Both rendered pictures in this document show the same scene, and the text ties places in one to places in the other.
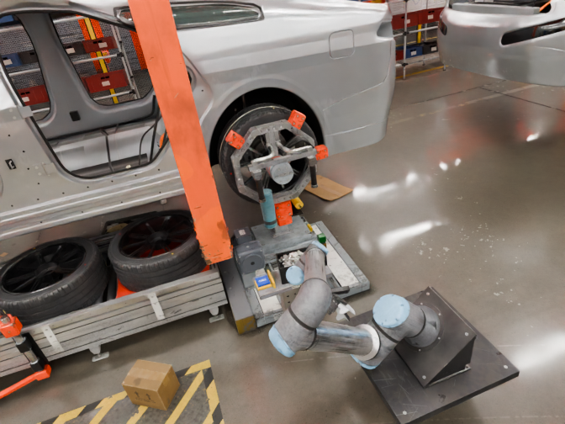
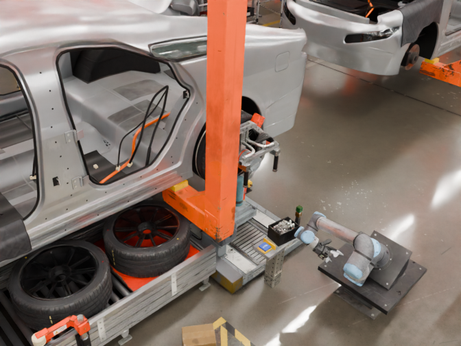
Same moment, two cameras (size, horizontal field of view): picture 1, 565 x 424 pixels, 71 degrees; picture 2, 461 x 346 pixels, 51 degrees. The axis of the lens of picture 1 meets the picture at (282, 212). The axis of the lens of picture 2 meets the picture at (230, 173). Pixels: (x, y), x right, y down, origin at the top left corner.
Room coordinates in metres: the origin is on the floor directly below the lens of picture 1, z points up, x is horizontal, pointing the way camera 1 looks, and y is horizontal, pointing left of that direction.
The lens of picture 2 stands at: (-0.46, 1.82, 2.97)
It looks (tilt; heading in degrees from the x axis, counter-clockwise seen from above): 35 degrees down; 328
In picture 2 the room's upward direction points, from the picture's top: 3 degrees clockwise
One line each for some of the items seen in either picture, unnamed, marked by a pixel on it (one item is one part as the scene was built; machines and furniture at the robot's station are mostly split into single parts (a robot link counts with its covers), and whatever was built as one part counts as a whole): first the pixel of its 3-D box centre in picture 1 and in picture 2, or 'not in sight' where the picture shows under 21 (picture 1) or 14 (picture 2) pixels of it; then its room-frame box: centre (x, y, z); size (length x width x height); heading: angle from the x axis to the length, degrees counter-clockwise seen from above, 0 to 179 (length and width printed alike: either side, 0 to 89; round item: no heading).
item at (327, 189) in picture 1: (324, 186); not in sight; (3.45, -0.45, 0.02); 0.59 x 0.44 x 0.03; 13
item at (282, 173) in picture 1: (278, 168); (246, 158); (2.28, -0.02, 0.85); 0.21 x 0.14 x 0.14; 13
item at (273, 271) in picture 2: (292, 306); (274, 263); (1.71, 0.03, 0.21); 0.10 x 0.10 x 0.42; 13
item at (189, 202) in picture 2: not in sight; (190, 193); (2.25, 0.50, 0.69); 0.52 x 0.17 x 0.35; 13
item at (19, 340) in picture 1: (25, 347); (85, 342); (1.62, 1.55, 0.30); 0.09 x 0.05 x 0.50; 103
